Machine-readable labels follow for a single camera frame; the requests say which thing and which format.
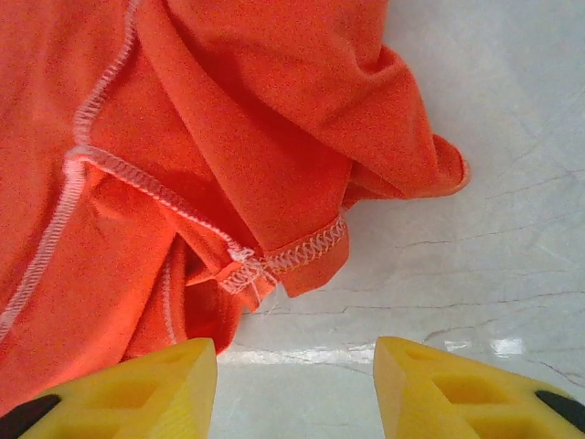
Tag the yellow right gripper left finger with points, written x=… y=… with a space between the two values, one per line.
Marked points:
x=137 y=402

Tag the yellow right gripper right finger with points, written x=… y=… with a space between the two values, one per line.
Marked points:
x=439 y=402

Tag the orange t-shirt with cartoon print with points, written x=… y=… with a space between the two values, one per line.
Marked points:
x=183 y=114

